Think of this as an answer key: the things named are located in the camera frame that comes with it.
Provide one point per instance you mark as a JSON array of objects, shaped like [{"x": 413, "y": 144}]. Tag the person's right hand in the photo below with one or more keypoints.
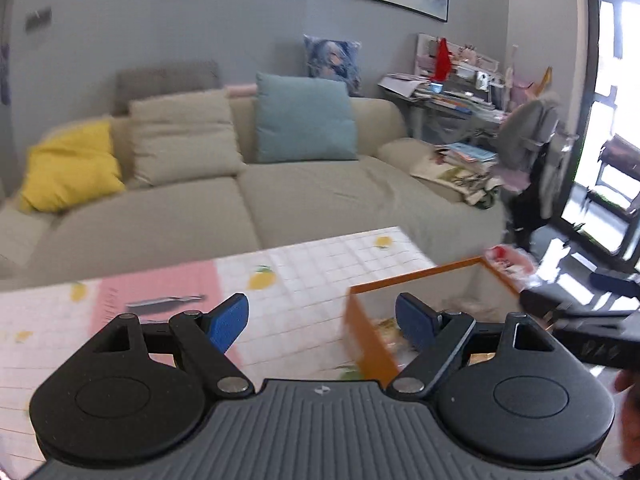
[{"x": 627, "y": 382}]

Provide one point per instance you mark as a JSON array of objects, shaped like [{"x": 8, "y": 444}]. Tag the pink and white checked tablecloth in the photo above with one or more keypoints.
[{"x": 300, "y": 280}]

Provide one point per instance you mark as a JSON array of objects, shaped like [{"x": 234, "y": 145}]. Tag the dark outdoor chair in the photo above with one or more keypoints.
[{"x": 620, "y": 155}]

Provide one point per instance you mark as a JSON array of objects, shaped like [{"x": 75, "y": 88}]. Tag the stack of books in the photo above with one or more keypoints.
[{"x": 467, "y": 153}]

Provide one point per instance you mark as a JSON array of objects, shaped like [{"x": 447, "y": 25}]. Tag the beige sofa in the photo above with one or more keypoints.
[{"x": 325, "y": 200}]

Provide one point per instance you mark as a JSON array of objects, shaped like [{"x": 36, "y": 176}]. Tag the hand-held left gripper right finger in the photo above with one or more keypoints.
[{"x": 415, "y": 320}]

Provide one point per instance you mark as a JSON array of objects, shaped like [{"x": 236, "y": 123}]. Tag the yellow pillow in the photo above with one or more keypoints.
[{"x": 70, "y": 170}]

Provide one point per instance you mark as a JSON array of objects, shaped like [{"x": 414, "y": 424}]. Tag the orange cardboard box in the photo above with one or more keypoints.
[{"x": 370, "y": 340}]

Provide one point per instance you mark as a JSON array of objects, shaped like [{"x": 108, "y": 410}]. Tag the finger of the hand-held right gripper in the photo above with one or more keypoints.
[
  {"x": 560, "y": 302},
  {"x": 617, "y": 281}
]

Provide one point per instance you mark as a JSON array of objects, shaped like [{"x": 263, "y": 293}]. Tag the pink blanket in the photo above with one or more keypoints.
[{"x": 240, "y": 90}]

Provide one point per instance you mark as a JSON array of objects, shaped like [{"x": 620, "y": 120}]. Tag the wall switch panel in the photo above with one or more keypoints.
[{"x": 39, "y": 17}]

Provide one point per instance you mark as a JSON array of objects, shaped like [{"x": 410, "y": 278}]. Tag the black jacket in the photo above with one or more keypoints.
[{"x": 525, "y": 205}]

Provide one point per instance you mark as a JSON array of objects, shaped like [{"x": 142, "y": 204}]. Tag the beige pillow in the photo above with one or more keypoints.
[{"x": 185, "y": 135}]

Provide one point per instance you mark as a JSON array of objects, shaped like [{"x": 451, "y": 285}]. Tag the white and yellow chips packet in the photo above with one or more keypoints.
[{"x": 392, "y": 332}]

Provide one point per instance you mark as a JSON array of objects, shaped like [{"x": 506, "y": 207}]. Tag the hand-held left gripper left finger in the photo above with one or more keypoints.
[{"x": 227, "y": 322}]

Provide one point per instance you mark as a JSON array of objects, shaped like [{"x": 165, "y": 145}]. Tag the anime print pillow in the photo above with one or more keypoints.
[{"x": 332, "y": 60}]

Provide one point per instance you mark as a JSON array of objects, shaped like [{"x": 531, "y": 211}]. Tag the glass sliding door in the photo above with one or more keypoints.
[{"x": 615, "y": 60}]

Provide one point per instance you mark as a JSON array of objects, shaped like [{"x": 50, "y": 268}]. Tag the grey office chair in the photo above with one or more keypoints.
[{"x": 527, "y": 125}]

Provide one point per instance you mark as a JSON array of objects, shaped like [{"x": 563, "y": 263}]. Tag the light blue pillow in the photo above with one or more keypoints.
[{"x": 305, "y": 120}]

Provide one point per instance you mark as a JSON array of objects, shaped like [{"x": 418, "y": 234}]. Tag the grey pillow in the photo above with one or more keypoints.
[{"x": 165, "y": 77}]

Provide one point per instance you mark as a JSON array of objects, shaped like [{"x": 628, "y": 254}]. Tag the red and white plastic bag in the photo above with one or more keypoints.
[{"x": 505, "y": 260}]

